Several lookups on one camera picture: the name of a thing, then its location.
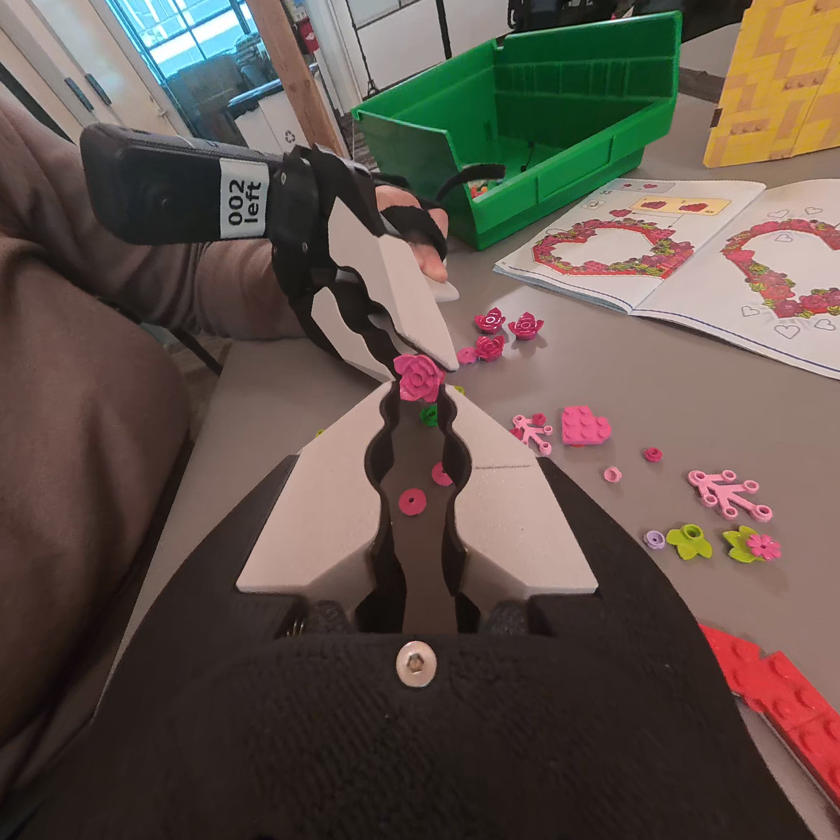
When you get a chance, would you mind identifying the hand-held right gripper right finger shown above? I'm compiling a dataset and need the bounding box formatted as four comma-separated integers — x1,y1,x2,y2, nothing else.
440,386,599,616

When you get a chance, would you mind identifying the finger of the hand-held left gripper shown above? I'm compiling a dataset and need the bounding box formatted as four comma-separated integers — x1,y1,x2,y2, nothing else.
311,281,397,384
328,196,462,371

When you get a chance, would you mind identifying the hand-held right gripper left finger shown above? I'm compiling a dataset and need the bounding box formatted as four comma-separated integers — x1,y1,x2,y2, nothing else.
235,381,409,619

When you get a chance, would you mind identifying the magenta lego rose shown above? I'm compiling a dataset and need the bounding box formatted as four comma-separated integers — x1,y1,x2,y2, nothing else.
392,353,446,403

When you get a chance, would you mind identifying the person's left forearm brown sleeve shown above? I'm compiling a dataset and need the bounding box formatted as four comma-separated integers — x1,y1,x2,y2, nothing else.
0,92,313,343

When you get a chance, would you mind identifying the small pink lego branch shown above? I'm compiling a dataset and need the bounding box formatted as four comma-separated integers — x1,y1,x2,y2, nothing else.
512,413,554,456

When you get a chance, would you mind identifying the pink heart lego plate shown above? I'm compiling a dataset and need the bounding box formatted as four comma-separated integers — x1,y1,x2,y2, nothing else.
561,406,613,448

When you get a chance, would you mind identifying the lime lego leaf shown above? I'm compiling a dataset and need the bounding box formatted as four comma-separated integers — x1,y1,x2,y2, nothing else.
666,524,714,561

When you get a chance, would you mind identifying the large pink lego branch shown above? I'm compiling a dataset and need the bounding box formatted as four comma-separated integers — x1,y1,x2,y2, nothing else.
688,469,774,525

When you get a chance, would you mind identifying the lego instruction booklet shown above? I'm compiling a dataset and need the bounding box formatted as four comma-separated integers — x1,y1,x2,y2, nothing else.
492,177,840,382

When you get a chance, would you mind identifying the red heart lego base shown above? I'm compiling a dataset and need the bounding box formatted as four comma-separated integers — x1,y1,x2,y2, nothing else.
699,623,840,813

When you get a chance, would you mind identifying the yellow lego set box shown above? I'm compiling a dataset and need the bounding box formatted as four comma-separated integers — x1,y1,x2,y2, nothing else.
702,0,840,169

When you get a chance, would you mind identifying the person's left hand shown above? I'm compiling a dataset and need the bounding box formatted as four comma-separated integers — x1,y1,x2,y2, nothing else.
377,185,452,284

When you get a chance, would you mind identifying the white recycling bin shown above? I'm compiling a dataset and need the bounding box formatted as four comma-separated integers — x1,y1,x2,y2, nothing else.
233,98,311,156

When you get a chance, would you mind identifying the window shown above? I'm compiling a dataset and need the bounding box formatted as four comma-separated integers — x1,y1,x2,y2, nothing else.
108,0,265,83

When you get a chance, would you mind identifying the lime leaf with magenta flower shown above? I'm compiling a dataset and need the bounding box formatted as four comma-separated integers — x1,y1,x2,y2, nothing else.
722,525,782,564

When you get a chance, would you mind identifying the green plastic bin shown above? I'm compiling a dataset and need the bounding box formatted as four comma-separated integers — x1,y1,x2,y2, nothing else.
351,10,684,252

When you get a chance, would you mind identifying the person's brown clothing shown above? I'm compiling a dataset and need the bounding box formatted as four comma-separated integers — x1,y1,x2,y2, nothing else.
0,249,195,811

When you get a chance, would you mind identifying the black cable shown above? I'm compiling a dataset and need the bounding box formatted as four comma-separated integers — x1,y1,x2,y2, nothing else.
436,164,508,205

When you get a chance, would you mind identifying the wooden post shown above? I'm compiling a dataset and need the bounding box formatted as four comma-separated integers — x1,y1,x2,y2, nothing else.
246,0,349,160

